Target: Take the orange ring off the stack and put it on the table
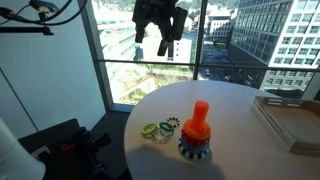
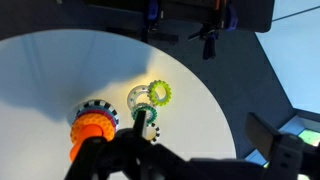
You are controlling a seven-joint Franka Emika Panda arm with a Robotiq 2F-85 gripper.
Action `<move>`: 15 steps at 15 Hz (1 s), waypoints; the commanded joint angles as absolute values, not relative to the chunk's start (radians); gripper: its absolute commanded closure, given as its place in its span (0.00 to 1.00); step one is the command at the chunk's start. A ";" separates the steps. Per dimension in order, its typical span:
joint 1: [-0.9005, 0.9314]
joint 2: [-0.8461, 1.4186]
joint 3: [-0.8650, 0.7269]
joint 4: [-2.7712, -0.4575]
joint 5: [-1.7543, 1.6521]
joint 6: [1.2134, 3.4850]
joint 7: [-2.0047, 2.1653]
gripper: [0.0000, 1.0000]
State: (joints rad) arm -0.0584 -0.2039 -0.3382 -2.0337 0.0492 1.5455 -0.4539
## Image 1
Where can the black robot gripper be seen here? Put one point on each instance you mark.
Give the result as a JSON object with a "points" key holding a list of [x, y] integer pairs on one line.
{"points": [[163, 13]]}

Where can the black clamps pile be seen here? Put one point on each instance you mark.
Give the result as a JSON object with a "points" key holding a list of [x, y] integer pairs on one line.
{"points": [[85, 147]]}

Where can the white lamp shade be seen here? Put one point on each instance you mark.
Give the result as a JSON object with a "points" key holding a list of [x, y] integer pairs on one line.
{"points": [[15, 162]]}

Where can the orange stacking toy post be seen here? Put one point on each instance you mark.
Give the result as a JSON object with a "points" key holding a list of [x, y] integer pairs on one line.
{"points": [[199, 115]]}

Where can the camera on black stand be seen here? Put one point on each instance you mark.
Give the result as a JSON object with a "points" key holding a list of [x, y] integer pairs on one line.
{"points": [[42, 8]]}

